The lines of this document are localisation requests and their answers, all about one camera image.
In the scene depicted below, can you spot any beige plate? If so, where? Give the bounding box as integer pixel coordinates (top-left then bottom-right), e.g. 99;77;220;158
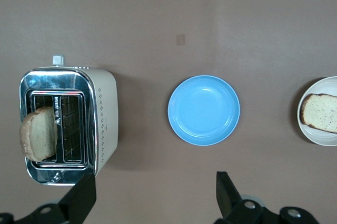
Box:
296;76;337;147

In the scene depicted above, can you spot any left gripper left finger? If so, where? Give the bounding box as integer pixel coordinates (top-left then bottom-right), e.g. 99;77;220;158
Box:
0;172;97;224

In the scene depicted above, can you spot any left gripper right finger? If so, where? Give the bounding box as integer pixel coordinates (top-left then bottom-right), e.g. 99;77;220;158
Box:
214;171;319;224

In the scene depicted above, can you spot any beige chrome toaster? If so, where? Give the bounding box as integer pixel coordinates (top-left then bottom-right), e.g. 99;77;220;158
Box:
18;55;118;187

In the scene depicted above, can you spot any bread slice with brown crust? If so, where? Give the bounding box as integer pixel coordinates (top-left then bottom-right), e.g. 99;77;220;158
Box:
301;93;337;134
19;106;58;163

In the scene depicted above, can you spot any blue plate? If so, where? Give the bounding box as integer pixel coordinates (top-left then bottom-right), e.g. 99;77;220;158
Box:
167;75;241;147

